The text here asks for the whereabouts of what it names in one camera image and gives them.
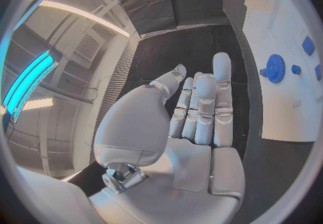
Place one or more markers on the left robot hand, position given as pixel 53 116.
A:
pixel 141 127

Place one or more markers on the white task board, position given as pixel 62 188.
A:
pixel 277 16

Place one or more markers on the blue plug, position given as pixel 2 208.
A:
pixel 263 73

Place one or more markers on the blue gear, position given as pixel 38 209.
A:
pixel 276 68

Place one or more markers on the glowing light bar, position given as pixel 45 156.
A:
pixel 27 80

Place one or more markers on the small blue block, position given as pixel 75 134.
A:
pixel 308 45

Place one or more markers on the blue peg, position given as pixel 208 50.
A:
pixel 296 69

